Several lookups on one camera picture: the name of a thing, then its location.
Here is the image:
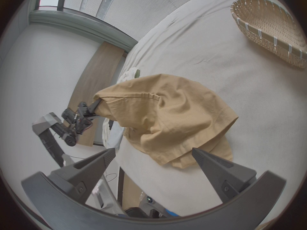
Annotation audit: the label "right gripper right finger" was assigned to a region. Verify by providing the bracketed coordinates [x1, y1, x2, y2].
[191, 148, 257, 203]

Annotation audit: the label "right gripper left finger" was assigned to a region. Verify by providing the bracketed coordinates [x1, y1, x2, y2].
[49, 148, 116, 203]

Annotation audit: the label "tan shorts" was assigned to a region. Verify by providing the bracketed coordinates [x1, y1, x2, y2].
[92, 73, 239, 169]

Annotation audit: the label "pale grey garment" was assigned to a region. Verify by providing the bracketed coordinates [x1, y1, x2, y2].
[102, 118, 125, 151]

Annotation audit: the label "cream garment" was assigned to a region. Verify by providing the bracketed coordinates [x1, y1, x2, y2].
[116, 67, 141, 83]

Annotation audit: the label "bed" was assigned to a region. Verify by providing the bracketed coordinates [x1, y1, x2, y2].
[68, 0, 307, 217]

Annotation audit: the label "round woven basket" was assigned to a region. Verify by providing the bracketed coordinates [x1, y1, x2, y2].
[230, 0, 307, 69]

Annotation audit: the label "grey-green curtain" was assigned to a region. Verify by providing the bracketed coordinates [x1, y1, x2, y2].
[29, 10, 138, 52]

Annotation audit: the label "window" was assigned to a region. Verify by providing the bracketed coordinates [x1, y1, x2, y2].
[38, 0, 223, 48]

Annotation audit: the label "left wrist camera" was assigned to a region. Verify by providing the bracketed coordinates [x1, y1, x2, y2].
[62, 108, 77, 123]

